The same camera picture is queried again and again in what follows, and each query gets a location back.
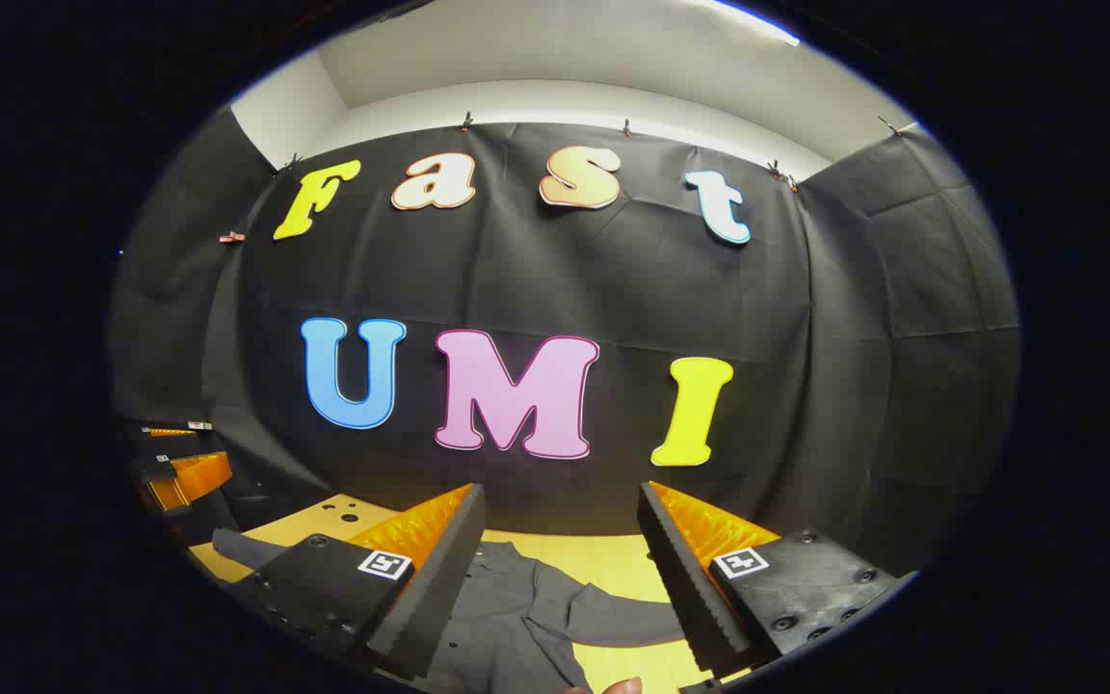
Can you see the grey button shirt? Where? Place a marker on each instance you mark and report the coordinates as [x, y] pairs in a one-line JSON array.
[[516, 617]]

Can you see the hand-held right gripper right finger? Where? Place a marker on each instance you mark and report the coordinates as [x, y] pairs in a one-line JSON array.
[[685, 588]]

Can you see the row of small dark clips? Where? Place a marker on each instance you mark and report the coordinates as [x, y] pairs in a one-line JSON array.
[[626, 127]]

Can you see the black backdrop cloth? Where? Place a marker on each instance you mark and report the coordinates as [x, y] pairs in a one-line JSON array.
[[536, 280]]

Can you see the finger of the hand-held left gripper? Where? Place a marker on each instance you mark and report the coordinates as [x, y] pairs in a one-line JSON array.
[[194, 477], [170, 432]]

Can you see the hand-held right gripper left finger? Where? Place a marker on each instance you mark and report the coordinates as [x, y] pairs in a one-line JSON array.
[[439, 588]]

